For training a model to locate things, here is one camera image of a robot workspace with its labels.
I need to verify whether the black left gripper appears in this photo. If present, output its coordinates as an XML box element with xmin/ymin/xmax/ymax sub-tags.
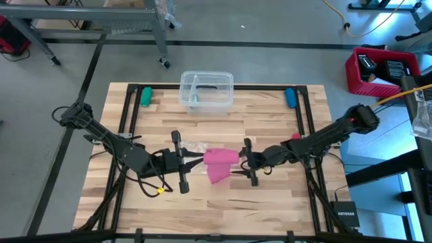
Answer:
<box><xmin>154</xmin><ymin>130</ymin><xmax>205</xmax><ymax>195</ymax></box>

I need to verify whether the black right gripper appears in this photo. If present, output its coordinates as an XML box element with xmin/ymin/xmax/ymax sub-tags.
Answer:
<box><xmin>230</xmin><ymin>137</ymin><xmax>271</xmax><ymax>188</ymax></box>

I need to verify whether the pink elastic bandage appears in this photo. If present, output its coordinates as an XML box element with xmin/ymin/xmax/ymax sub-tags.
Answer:
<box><xmin>202</xmin><ymin>147</ymin><xmax>240</xmax><ymax>185</ymax></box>

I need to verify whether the green bandage roll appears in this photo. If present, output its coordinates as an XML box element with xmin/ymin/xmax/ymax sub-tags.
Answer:
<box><xmin>140</xmin><ymin>86</ymin><xmax>154</xmax><ymax>108</ymax></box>

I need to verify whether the blue bandage roll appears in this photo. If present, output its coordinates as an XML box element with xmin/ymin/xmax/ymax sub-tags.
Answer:
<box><xmin>283</xmin><ymin>87</ymin><xmax>298</xmax><ymax>109</ymax></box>

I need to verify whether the clear plastic storage bin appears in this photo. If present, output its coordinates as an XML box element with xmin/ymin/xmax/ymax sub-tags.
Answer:
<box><xmin>178</xmin><ymin>70</ymin><xmax>235</xmax><ymax>114</ymax></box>

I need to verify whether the red plastic crate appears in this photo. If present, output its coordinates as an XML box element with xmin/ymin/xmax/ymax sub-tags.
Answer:
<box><xmin>344</xmin><ymin>46</ymin><xmax>423</xmax><ymax>99</ymax></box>

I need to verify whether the black battery pack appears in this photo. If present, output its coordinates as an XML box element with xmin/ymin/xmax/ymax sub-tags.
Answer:
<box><xmin>356</xmin><ymin>53</ymin><xmax>378</xmax><ymax>82</ymax></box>
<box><xmin>383</xmin><ymin>59</ymin><xmax>412</xmax><ymax>86</ymax></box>

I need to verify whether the black desk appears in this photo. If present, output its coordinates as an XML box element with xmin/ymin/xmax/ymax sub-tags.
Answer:
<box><xmin>346</xmin><ymin>76</ymin><xmax>432</xmax><ymax>243</ymax></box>

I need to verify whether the crumpled clear plastic bag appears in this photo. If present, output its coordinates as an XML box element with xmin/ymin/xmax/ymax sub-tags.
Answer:
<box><xmin>410</xmin><ymin>88</ymin><xmax>432</xmax><ymax>142</ymax></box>

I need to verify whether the black floor stand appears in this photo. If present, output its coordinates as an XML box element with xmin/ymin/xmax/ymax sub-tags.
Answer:
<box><xmin>347</xmin><ymin>0</ymin><xmax>423</xmax><ymax>11</ymax></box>

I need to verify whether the red black tool bag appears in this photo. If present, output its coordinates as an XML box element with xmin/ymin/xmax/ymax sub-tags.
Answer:
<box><xmin>0</xmin><ymin>15</ymin><xmax>33</xmax><ymax>57</ymax></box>

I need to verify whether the black cable with yellow tag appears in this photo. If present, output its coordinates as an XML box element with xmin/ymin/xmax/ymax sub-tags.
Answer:
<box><xmin>251</xmin><ymin>157</ymin><xmax>275</xmax><ymax>177</ymax></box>
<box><xmin>133</xmin><ymin>158</ymin><xmax>175</xmax><ymax>198</ymax></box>

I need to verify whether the black metal table frame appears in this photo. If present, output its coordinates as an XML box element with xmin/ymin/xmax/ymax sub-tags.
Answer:
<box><xmin>70</xmin><ymin>82</ymin><xmax>364</xmax><ymax>243</ymax></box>

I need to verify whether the black Netgear network switch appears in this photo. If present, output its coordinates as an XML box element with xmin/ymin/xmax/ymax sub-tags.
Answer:
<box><xmin>329</xmin><ymin>200</ymin><xmax>361</xmax><ymax>229</ymax></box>

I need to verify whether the yellow floor cable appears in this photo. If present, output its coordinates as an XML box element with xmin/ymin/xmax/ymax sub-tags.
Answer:
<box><xmin>322</xmin><ymin>0</ymin><xmax>408</xmax><ymax>39</ymax></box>

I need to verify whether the yellow hanging cable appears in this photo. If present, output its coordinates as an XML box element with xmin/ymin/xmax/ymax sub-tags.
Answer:
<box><xmin>371</xmin><ymin>83</ymin><xmax>432</xmax><ymax>109</ymax></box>

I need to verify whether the grey metal frame workbench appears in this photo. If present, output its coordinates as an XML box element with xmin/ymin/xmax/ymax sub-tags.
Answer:
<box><xmin>0</xmin><ymin>0</ymin><xmax>183</xmax><ymax>70</ymax></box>

